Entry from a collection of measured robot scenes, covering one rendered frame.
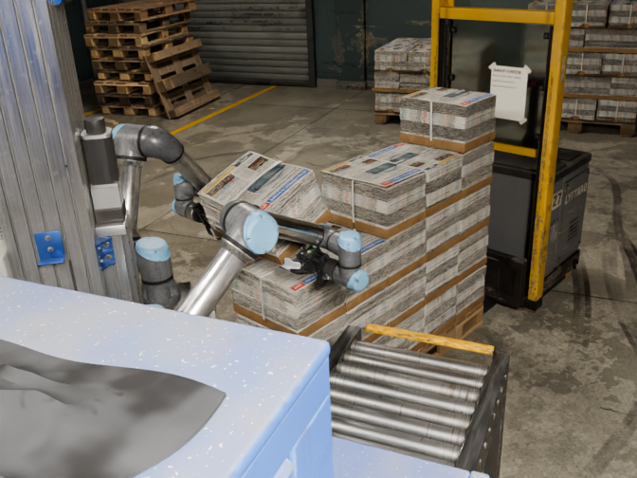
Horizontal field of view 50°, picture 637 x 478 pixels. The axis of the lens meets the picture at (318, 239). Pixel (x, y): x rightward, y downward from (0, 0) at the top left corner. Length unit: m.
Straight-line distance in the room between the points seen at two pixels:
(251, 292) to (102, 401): 2.28
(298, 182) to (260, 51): 8.02
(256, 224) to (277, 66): 8.45
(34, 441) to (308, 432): 0.20
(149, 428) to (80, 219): 1.67
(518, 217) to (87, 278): 2.62
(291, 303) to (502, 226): 1.88
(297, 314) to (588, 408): 1.51
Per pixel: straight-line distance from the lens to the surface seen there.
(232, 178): 2.58
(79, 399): 0.50
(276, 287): 2.62
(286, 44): 10.16
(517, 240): 4.13
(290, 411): 0.50
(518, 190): 4.02
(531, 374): 3.61
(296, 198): 2.42
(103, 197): 2.18
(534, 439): 3.22
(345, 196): 3.01
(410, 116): 3.44
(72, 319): 0.63
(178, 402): 0.49
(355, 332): 2.34
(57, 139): 2.05
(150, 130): 2.53
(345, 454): 0.74
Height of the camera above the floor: 2.05
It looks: 24 degrees down
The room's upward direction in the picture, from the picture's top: 3 degrees counter-clockwise
